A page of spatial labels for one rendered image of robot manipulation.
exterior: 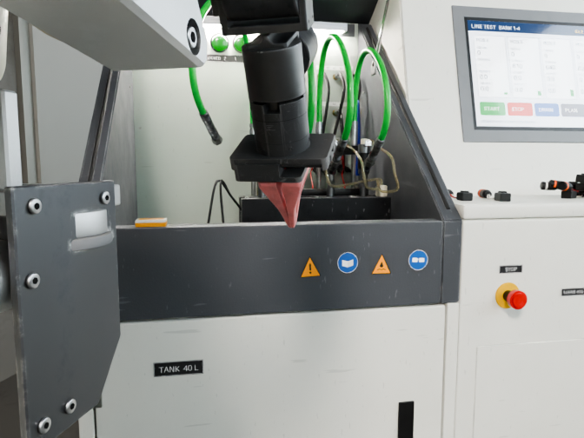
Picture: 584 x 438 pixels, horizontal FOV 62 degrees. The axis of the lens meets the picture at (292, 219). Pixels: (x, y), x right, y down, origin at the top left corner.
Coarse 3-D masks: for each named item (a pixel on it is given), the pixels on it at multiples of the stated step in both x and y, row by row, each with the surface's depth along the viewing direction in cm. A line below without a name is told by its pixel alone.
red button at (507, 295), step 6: (510, 282) 95; (498, 288) 95; (504, 288) 95; (510, 288) 95; (516, 288) 95; (498, 294) 95; (504, 294) 95; (510, 294) 92; (516, 294) 92; (522, 294) 92; (498, 300) 95; (504, 300) 95; (510, 300) 92; (516, 300) 92; (522, 300) 92; (504, 306) 95; (510, 306) 92; (516, 306) 92; (522, 306) 92
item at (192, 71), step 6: (204, 6) 96; (210, 6) 97; (204, 12) 95; (246, 36) 120; (246, 42) 121; (192, 72) 91; (192, 78) 91; (192, 84) 92; (192, 90) 92; (198, 90) 93; (198, 96) 93; (198, 102) 94; (198, 108) 95; (204, 108) 96; (252, 126) 128
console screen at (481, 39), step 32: (480, 32) 121; (512, 32) 123; (544, 32) 125; (576, 32) 126; (480, 64) 120; (512, 64) 122; (544, 64) 123; (576, 64) 125; (480, 96) 119; (512, 96) 121; (544, 96) 122; (576, 96) 124; (480, 128) 118; (512, 128) 120; (544, 128) 121; (576, 128) 123
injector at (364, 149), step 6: (360, 144) 113; (360, 150) 113; (366, 150) 113; (366, 156) 113; (360, 162) 113; (360, 168) 114; (366, 168) 111; (360, 174) 114; (366, 174) 114; (360, 180) 114; (360, 186) 114; (360, 192) 115; (366, 192) 114
